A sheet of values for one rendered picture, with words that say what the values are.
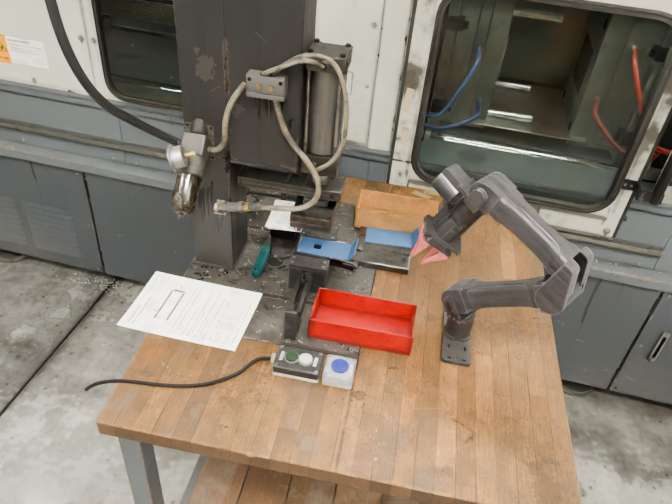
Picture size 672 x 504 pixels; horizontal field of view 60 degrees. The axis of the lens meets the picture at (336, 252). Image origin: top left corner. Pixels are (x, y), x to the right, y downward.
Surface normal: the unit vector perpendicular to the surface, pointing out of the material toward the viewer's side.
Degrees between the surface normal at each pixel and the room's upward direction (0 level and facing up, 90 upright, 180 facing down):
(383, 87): 90
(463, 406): 0
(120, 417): 0
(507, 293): 88
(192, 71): 90
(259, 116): 90
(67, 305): 0
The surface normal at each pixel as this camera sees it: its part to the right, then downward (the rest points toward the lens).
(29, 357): 0.08, -0.79
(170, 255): -0.24, 0.58
